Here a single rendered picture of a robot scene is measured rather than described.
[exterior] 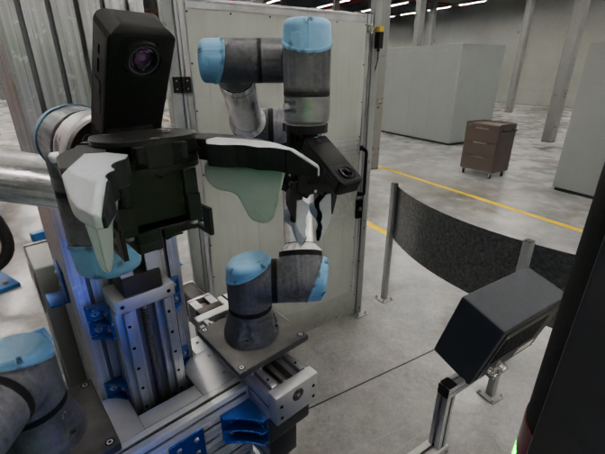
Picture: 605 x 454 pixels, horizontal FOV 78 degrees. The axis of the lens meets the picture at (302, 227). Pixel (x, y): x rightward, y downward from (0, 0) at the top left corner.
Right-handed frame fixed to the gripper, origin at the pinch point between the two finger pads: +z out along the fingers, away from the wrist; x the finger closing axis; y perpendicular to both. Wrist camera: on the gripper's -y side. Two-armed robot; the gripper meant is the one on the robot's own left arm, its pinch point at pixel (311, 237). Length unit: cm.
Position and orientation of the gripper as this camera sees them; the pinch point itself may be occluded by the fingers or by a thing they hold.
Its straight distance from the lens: 68.6
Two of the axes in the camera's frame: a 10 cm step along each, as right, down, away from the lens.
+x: -8.5, 2.0, -4.9
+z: 0.0, 9.2, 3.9
